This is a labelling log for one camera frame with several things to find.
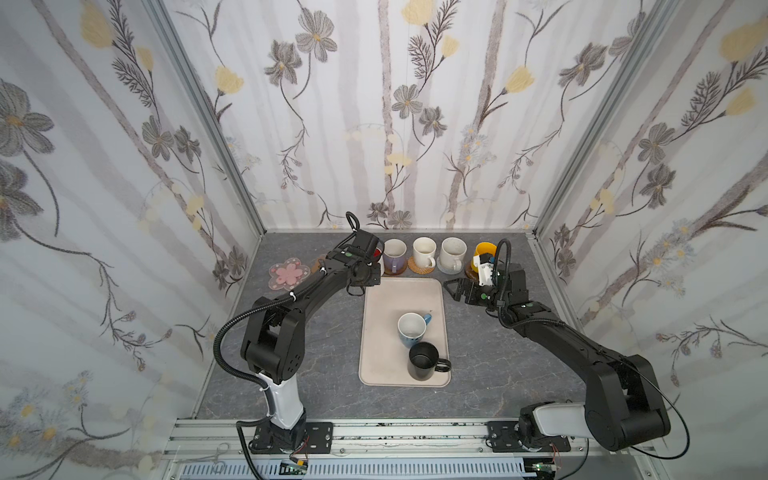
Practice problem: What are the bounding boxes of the dark wooden round coaster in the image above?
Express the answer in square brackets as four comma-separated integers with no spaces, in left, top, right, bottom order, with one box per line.
[383,264,407,276]

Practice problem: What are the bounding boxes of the white mug purple handle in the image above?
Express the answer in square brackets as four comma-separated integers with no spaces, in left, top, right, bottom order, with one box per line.
[382,239,407,270]

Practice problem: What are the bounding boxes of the brown paw shaped coaster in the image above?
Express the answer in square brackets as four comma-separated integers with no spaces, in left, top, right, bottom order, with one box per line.
[311,257,326,273]

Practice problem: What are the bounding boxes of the woven rattan round coaster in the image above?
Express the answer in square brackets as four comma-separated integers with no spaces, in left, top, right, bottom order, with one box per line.
[407,257,435,275]

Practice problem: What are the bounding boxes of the plain white mug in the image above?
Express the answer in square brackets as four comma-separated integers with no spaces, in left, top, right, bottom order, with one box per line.
[412,237,437,270]

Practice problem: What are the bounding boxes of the grey blue woven coaster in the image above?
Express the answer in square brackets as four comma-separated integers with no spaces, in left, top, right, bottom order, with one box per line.
[437,258,464,275]

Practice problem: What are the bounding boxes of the speckled white mug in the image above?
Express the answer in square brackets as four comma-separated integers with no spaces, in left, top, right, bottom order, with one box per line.
[439,237,467,263]

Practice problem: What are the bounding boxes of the pink flower shaped coaster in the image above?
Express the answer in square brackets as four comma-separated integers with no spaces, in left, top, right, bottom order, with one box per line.
[268,257,311,291]

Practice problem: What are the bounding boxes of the white mug blue handle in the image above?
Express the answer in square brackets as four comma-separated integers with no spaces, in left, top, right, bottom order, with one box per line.
[397,312,432,348]

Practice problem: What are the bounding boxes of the beige serving tray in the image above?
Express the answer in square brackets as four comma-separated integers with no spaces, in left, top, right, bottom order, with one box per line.
[358,277,451,388]

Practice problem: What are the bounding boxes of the glossy amber round coaster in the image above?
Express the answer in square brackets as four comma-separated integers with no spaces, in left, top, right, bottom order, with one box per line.
[464,262,479,281]

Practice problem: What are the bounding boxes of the yellow mug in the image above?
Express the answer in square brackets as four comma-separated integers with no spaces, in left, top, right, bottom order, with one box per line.
[474,242,497,263]

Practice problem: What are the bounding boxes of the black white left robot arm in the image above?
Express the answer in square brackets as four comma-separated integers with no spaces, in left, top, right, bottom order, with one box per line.
[240,230,381,451]

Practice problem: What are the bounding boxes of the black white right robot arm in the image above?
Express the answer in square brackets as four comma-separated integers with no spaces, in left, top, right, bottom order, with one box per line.
[443,265,671,451]

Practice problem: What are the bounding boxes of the black mug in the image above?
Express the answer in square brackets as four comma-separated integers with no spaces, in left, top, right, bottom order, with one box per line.
[407,342,452,381]

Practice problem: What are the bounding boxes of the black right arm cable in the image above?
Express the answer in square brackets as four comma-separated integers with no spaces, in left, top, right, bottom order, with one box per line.
[491,238,692,480]

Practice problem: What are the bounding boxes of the black corrugated cable conduit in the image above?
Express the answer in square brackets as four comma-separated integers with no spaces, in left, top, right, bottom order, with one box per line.
[212,296,289,391]

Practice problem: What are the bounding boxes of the white slotted cable duct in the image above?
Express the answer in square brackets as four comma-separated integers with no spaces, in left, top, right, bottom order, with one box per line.
[179,458,538,480]

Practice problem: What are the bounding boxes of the aluminium mounting rail frame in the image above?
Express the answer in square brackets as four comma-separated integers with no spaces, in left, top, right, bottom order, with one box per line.
[158,418,670,479]

